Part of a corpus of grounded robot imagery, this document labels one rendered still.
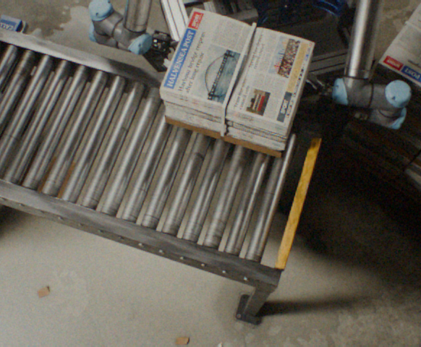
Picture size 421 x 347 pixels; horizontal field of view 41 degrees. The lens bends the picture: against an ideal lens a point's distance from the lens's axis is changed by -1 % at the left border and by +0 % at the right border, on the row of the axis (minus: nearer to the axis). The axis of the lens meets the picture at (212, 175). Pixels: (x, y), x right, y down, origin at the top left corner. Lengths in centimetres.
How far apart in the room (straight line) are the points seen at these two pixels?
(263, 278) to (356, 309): 93
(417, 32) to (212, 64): 76
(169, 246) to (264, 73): 57
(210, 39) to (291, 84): 27
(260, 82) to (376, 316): 129
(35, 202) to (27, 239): 85
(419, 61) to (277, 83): 58
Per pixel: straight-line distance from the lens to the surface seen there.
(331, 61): 262
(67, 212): 173
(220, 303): 242
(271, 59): 163
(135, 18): 172
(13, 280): 258
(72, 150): 180
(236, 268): 163
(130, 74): 188
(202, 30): 167
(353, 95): 171
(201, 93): 156
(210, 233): 166
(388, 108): 175
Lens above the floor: 240
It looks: 70 degrees down
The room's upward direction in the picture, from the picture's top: 1 degrees clockwise
